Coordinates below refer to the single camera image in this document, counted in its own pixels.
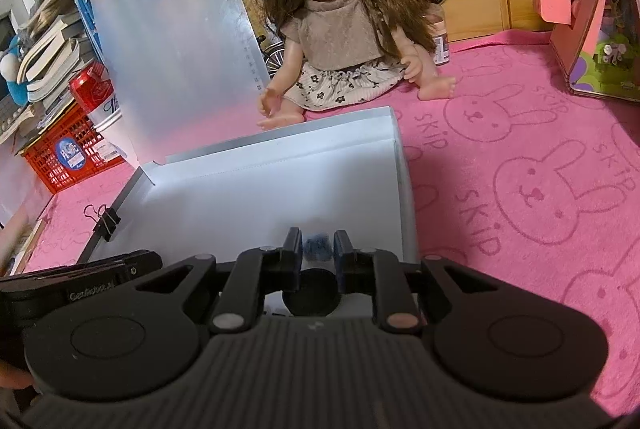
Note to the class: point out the person's left hand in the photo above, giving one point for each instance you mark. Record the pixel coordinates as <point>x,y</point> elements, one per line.
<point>15,376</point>

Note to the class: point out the black miniature bicycle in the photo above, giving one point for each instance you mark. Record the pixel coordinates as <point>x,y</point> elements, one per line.
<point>274,56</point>

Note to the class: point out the small pink-capped bottle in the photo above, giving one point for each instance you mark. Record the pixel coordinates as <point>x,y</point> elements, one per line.
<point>441,44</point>

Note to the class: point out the silver cardboard box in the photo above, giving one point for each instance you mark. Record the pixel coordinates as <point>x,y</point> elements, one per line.
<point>250,194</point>

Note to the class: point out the blue shark hair clip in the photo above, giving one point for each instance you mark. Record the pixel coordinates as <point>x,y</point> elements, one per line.
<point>318,246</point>

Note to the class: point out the red soda can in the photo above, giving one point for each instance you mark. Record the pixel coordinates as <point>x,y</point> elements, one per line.
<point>90,86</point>

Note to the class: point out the pink rabbit-print towel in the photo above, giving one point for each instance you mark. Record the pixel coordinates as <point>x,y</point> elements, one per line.
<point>500,169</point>

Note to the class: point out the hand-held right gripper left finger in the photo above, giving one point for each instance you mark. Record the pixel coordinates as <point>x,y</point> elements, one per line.
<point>294,259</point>

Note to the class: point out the red plastic basket with sticker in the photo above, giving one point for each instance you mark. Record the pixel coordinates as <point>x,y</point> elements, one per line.
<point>60,149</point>

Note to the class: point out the wooden drawer organizer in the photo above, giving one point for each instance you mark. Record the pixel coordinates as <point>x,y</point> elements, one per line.
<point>500,6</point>

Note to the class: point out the long-haired baby doll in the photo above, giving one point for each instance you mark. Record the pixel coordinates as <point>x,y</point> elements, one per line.
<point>340,34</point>

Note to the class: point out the blue and white plush toy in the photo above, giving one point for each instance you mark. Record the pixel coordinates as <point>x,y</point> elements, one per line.
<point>12,74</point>

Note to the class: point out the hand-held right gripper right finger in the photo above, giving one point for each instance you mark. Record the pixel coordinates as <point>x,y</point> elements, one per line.
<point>342,259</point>

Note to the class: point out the translucent clipboard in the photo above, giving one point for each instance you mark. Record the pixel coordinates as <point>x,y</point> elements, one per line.
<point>170,49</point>

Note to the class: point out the black round disc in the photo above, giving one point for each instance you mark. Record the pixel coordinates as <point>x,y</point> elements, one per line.
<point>312,294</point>

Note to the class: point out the small black binder clip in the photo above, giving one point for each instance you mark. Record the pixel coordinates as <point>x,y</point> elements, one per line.
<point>106,224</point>

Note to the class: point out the pink cardboard toy house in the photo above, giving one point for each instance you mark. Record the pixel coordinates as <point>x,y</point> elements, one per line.
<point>595,19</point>

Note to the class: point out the white paper cup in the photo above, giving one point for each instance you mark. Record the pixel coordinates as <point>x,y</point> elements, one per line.
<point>107,116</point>

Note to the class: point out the stack of loose books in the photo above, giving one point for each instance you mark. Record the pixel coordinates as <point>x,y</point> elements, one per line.
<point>50,54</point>

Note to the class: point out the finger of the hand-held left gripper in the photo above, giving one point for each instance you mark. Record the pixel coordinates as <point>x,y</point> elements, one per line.
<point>125,265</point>

